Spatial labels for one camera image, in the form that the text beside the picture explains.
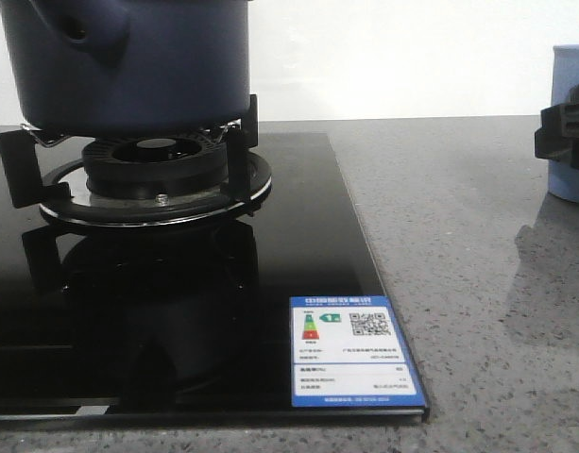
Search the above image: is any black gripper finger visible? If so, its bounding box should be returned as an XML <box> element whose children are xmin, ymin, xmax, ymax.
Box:
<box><xmin>534</xmin><ymin>84</ymin><xmax>579</xmax><ymax>165</ymax></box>

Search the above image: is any light blue ribbed cup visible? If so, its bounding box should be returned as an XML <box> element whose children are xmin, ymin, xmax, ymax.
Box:
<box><xmin>548</xmin><ymin>44</ymin><xmax>579</xmax><ymax>204</ymax></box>

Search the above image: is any dark blue cooking pot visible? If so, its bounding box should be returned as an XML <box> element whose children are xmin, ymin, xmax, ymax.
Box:
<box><xmin>0</xmin><ymin>1</ymin><xmax>249</xmax><ymax>137</ymax></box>

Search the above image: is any blue energy efficiency label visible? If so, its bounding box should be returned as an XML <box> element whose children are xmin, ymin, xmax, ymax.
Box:
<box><xmin>290</xmin><ymin>295</ymin><xmax>427</xmax><ymax>410</ymax></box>

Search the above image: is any right black gas burner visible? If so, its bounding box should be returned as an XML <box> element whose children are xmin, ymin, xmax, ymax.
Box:
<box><xmin>82</xmin><ymin>134</ymin><xmax>229</xmax><ymax>201</ymax></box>

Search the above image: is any black glass gas stove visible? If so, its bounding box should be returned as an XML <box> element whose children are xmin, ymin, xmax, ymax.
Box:
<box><xmin>0</xmin><ymin>133</ymin><xmax>430</xmax><ymax>426</ymax></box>

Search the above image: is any right black pan support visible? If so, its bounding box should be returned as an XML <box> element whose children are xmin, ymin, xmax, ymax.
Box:
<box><xmin>0</xmin><ymin>95</ymin><xmax>272</xmax><ymax>229</ymax></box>

